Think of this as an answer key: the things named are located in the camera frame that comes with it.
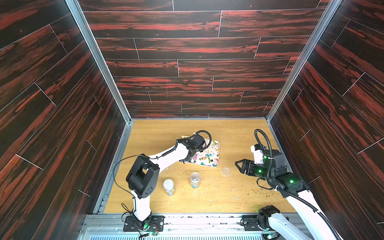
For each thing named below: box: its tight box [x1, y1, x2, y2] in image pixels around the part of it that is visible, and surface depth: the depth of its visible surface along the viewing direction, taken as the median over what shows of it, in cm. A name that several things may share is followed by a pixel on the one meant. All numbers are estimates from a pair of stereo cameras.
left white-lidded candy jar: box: [163, 179, 176, 196], surface depth 77 cm
